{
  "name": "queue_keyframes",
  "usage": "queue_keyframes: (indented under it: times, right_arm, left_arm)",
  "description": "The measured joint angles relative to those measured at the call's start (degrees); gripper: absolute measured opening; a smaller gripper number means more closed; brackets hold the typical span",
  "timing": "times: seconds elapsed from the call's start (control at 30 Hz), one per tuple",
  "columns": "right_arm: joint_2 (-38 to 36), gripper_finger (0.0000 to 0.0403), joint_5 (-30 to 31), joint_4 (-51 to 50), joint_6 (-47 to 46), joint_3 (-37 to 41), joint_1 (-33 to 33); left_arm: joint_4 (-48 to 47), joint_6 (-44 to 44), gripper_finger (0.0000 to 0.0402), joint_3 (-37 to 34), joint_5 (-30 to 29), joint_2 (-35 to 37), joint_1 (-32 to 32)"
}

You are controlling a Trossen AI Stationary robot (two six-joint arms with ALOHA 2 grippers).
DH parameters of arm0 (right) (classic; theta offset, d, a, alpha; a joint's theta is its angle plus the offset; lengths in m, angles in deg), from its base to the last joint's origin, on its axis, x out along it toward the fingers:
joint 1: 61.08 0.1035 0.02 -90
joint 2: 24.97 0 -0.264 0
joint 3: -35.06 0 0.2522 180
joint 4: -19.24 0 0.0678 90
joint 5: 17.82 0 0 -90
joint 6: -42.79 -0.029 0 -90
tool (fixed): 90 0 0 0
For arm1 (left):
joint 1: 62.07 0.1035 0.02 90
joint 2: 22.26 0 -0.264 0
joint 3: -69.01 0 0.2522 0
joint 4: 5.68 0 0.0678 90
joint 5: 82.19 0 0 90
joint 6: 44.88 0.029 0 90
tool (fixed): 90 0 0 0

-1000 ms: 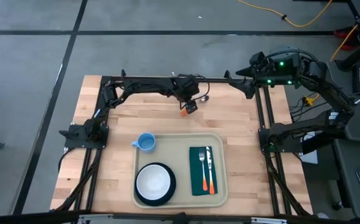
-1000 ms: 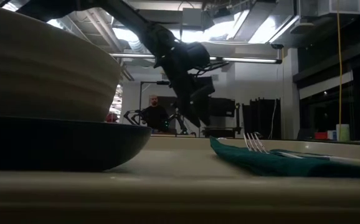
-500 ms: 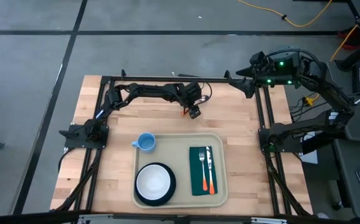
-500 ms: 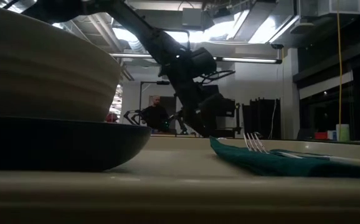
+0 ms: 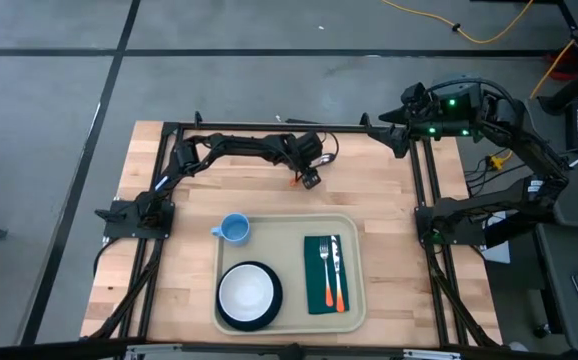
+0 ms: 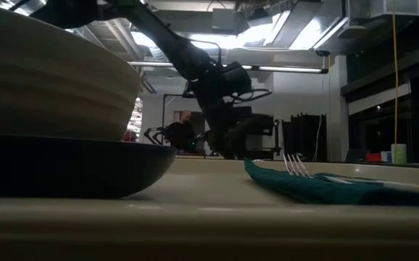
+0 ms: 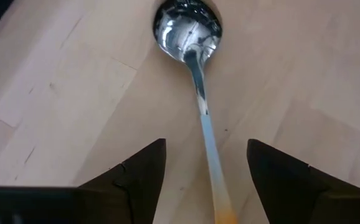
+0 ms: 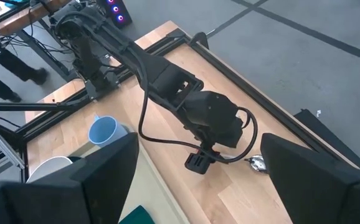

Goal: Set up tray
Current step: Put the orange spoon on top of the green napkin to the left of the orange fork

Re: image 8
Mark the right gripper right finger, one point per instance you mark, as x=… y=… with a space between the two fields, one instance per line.
x=317 y=199

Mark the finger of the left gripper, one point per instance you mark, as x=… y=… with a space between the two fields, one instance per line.
x=198 y=163

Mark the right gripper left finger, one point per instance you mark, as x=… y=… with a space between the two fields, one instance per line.
x=89 y=199

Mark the white bowl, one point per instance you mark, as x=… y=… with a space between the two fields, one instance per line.
x=49 y=169

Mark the green cloth napkin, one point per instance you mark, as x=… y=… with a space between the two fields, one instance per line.
x=138 y=217

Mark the light blue mug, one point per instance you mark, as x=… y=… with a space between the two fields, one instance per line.
x=103 y=130

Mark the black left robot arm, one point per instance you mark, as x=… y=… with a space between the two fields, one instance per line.
x=155 y=74

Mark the beige plastic tray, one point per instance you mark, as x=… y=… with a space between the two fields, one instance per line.
x=149 y=193

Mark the small white scrap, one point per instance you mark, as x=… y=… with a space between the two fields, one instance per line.
x=318 y=113

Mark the person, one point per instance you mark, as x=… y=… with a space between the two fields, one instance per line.
x=12 y=65

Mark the computer tower purple lights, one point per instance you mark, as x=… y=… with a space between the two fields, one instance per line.
x=117 y=12

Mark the wooden background table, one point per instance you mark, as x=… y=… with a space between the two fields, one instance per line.
x=21 y=20

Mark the silver aluminium bracket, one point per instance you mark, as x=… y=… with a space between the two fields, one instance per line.
x=8 y=152

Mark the black frame clamp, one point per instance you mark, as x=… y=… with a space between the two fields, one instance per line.
x=201 y=37

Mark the black aluminium table frame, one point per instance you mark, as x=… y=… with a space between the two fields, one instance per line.
x=27 y=106

